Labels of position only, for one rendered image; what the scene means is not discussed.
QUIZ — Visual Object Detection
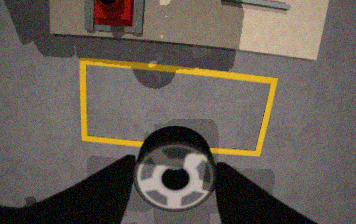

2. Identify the black tyre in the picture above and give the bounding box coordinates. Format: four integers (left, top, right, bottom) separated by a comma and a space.
133, 126, 217, 212

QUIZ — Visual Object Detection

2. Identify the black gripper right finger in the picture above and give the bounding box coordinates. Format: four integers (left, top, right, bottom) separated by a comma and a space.
215, 162, 317, 224

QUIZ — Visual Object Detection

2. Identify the yellow rectangular outline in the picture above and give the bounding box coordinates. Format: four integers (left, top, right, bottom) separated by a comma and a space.
79, 57, 278, 157

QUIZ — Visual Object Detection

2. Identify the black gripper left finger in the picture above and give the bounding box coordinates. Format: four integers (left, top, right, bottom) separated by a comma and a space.
0, 154, 136, 224

